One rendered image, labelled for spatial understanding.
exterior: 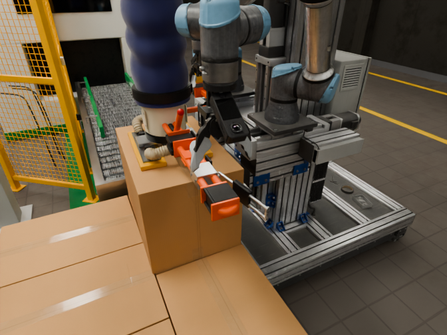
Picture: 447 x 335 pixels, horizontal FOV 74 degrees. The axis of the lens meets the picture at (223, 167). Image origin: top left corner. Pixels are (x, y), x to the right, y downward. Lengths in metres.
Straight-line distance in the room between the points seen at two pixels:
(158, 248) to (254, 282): 0.40
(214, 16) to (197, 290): 0.96
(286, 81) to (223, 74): 0.66
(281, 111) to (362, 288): 1.24
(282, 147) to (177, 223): 0.56
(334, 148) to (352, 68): 0.47
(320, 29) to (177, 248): 0.93
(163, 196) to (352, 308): 1.31
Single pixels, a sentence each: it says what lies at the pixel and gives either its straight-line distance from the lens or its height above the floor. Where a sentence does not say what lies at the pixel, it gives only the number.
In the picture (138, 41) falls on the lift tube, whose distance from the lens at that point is 1.11.
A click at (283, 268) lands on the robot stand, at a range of 1.74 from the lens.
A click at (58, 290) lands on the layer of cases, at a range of 1.38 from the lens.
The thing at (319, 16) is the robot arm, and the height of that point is 1.46.
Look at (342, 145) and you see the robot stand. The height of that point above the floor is 0.94.
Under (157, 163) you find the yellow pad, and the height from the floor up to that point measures 0.96.
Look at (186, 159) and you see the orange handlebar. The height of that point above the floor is 1.08.
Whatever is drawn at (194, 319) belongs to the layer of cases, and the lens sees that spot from 1.17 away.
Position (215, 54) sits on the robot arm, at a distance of 0.60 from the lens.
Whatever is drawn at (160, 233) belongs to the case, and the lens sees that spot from 1.17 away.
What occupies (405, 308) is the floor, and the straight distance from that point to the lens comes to 2.10.
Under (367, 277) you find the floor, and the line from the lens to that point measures 2.15.
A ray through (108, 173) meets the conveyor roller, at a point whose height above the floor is 0.54.
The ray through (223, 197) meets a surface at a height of 1.10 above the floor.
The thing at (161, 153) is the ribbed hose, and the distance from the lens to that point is 1.11.
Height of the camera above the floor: 1.54
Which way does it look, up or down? 31 degrees down
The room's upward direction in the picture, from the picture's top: straight up
